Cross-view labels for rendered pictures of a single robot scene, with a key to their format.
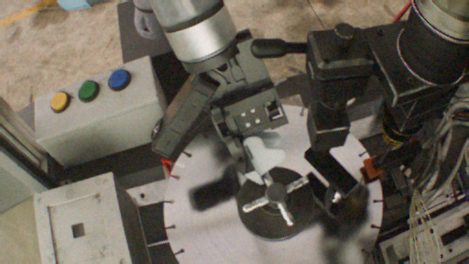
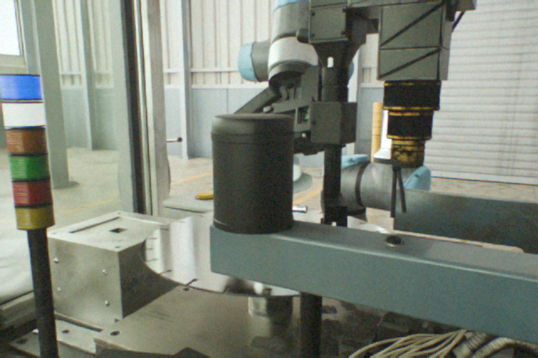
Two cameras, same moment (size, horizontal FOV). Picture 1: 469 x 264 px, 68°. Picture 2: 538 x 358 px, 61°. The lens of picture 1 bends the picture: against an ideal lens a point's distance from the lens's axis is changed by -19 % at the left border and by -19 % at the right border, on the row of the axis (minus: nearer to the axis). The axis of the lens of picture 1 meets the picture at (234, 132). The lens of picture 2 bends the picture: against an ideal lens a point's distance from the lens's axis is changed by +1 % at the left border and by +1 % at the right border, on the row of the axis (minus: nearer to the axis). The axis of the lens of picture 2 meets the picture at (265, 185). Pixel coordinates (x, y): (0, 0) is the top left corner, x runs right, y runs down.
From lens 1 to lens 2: 0.60 m
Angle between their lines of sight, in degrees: 56
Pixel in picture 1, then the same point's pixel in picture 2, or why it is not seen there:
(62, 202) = (133, 218)
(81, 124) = (204, 207)
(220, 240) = (200, 235)
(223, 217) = not seen: hidden behind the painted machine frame
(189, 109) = (252, 103)
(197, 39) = (280, 48)
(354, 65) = not seen: outside the picture
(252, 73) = (306, 92)
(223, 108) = (273, 111)
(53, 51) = not seen: hidden behind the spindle
